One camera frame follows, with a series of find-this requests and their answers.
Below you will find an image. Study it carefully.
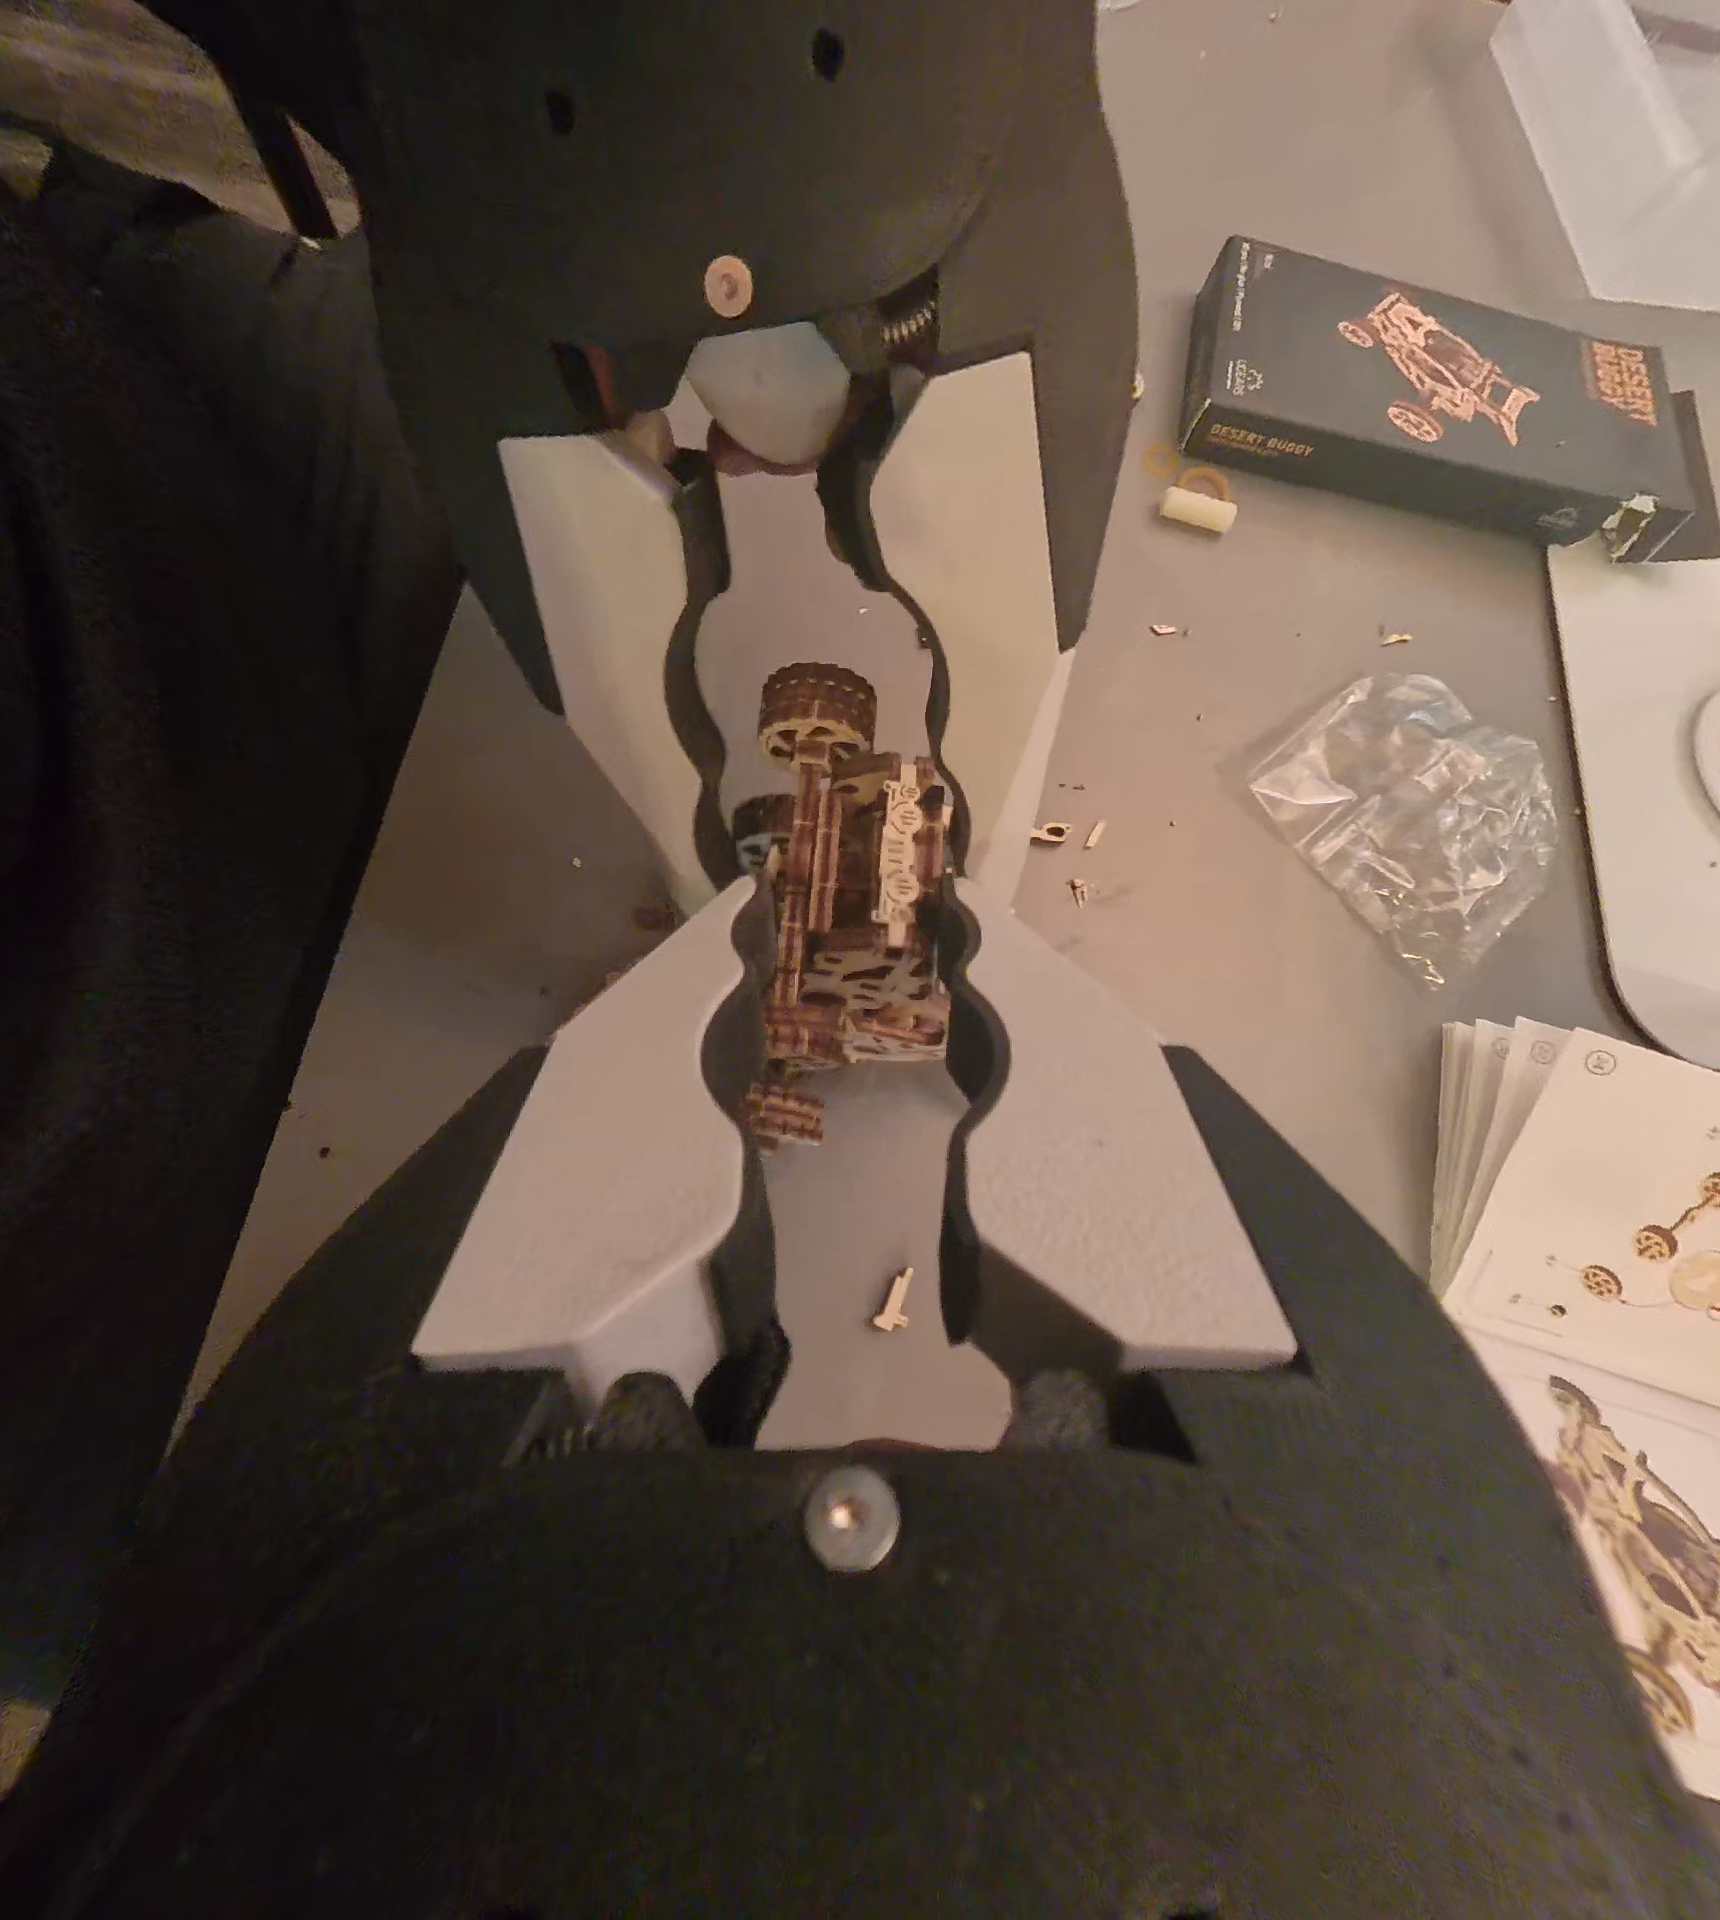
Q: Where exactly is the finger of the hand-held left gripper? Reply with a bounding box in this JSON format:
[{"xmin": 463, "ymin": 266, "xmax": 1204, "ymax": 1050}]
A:
[
  {"xmin": 496, "ymin": 432, "xmax": 745, "ymax": 920},
  {"xmin": 817, "ymin": 343, "xmax": 1081, "ymax": 911}
]

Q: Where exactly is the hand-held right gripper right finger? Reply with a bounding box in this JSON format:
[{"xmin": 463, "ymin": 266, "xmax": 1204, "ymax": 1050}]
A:
[{"xmin": 938, "ymin": 881, "xmax": 1308, "ymax": 1378}]

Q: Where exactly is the instruction booklet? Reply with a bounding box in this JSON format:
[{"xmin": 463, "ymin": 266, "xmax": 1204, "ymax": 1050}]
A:
[{"xmin": 1429, "ymin": 1014, "xmax": 1720, "ymax": 1835}]

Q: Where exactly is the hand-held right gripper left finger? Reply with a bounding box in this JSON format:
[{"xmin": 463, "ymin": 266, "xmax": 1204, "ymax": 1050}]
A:
[{"xmin": 409, "ymin": 874, "xmax": 790, "ymax": 1374}]

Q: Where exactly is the clear plastic bag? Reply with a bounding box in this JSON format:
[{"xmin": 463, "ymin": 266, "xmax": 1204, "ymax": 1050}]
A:
[{"xmin": 1220, "ymin": 671, "xmax": 1561, "ymax": 995}]

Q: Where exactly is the person's left hand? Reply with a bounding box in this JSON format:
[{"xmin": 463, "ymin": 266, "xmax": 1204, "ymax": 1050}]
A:
[{"xmin": 706, "ymin": 423, "xmax": 823, "ymax": 481}]

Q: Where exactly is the black model box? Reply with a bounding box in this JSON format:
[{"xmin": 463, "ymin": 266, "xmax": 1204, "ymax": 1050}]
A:
[{"xmin": 1177, "ymin": 232, "xmax": 1720, "ymax": 568}]

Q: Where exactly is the clear plastic organiser box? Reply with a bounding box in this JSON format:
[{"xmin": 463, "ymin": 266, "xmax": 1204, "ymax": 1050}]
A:
[{"xmin": 1490, "ymin": 0, "xmax": 1720, "ymax": 327}]

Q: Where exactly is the wooden buggy model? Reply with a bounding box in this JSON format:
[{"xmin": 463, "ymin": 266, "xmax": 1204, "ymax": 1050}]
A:
[{"xmin": 731, "ymin": 750, "xmax": 973, "ymax": 1157}]

